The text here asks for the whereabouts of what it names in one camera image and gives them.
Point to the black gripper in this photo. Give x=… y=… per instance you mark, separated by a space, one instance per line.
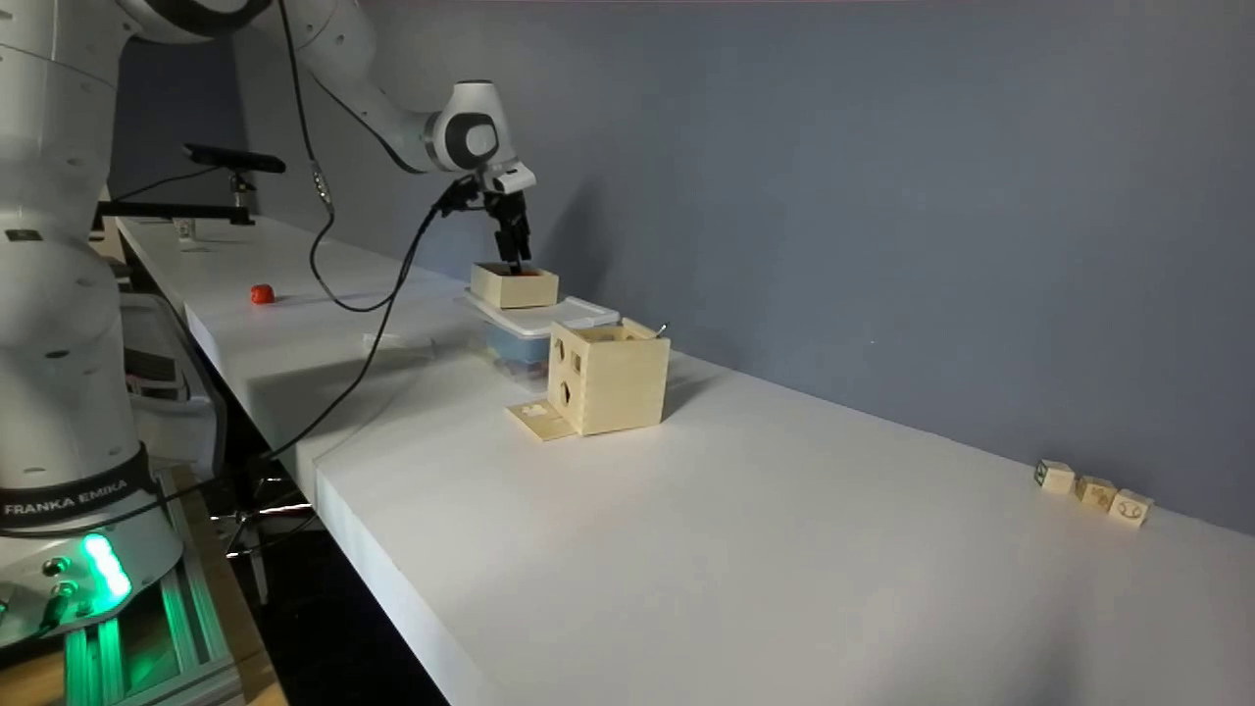
x=502 y=201

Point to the clear plastic storage bin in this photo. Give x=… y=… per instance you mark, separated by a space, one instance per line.
x=518 y=338

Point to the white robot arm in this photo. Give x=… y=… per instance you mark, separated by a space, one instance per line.
x=80 y=130

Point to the small red toy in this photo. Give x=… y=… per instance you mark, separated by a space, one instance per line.
x=260 y=296

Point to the right small wooden block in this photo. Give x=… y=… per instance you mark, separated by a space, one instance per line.
x=1130 y=507

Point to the small wooden tray box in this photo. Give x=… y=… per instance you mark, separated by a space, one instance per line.
x=502 y=289

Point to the wooden cube shape sorter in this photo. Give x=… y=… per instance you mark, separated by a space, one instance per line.
x=607 y=377

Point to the left small wooden block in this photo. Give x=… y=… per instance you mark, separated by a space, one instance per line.
x=1055 y=476

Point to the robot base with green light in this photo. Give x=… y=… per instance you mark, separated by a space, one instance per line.
x=186 y=642

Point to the wooden sorter lid panel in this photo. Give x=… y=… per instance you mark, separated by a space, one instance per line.
x=541 y=421

